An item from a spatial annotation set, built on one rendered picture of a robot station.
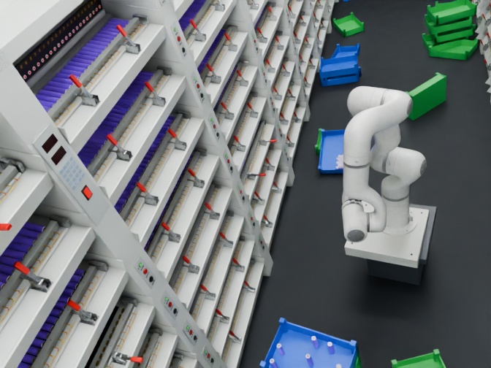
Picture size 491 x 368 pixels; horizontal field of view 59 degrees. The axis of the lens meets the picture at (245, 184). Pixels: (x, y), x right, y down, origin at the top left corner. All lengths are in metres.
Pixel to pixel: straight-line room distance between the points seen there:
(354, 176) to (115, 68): 0.85
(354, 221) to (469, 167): 1.38
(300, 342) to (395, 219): 0.71
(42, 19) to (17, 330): 0.68
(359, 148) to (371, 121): 0.10
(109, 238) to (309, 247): 1.52
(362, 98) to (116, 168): 0.86
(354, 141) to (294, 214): 1.31
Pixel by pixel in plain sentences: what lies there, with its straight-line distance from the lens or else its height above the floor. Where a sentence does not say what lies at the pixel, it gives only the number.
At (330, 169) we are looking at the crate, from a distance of 2.92.
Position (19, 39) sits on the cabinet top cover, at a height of 1.73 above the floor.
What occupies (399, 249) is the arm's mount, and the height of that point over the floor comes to 0.33.
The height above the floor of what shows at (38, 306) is 1.30.
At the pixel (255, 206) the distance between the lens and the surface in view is 2.34.
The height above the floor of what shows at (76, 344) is 1.11.
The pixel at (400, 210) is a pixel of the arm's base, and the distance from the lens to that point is 2.04.
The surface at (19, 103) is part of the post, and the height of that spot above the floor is 1.64.
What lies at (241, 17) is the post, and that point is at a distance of 2.24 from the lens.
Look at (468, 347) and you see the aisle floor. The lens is 2.22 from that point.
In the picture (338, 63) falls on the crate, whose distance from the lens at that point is 3.86.
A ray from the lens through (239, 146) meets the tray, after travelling 2.10.
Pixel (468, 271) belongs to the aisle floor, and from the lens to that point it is 2.41.
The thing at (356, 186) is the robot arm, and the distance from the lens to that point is 1.56.
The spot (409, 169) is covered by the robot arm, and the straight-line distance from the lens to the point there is 1.85.
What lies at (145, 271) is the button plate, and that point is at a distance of 1.36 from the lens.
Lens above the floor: 1.99
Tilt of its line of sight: 41 degrees down
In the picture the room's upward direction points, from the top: 21 degrees counter-clockwise
